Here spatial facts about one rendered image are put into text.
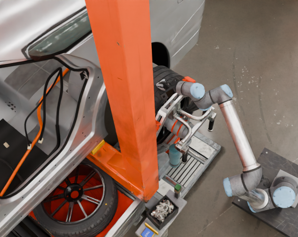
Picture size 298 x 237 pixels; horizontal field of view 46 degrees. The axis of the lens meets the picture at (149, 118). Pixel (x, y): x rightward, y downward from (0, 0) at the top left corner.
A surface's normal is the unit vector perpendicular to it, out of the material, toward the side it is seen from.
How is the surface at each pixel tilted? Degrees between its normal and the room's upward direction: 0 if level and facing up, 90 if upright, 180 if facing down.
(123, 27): 90
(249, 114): 0
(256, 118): 0
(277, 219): 0
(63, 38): 58
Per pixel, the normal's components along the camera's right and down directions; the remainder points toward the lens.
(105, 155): -0.04, -0.54
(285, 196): -0.33, 0.07
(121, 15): 0.78, 0.51
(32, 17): 0.44, -0.22
